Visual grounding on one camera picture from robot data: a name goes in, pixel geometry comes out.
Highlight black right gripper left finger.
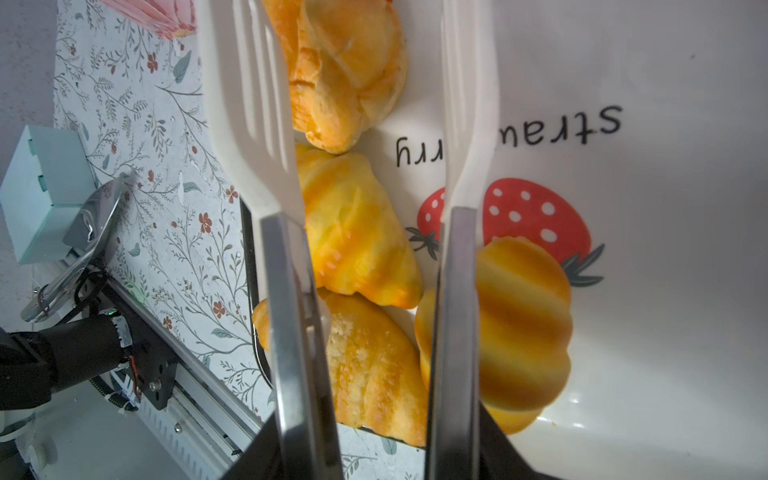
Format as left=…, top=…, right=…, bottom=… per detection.
left=222, top=414, right=282, bottom=480

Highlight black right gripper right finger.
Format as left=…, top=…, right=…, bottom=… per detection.
left=479, top=405, right=557, bottom=480

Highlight striped oval bread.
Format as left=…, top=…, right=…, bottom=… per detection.
left=413, top=235, right=574, bottom=436

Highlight croissant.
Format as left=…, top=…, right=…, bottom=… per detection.
left=296, top=143, right=424, bottom=309
left=251, top=287, right=430, bottom=448

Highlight round bun bread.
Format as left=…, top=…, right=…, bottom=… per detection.
left=264, top=0, right=408, bottom=154

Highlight steel tongs with cream tips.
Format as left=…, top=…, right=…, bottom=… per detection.
left=194, top=0, right=500, bottom=480

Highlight floral paper bag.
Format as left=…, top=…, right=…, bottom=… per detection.
left=101, top=0, right=196, bottom=39

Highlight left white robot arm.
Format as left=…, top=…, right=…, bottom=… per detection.
left=1, top=314, right=283, bottom=479

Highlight strawberry pattern tray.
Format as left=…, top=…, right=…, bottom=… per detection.
left=239, top=0, right=768, bottom=480

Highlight teal sponge block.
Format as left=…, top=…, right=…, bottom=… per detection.
left=1, top=125, right=96, bottom=265

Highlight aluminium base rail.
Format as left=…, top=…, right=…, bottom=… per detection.
left=100, top=279, right=261, bottom=479

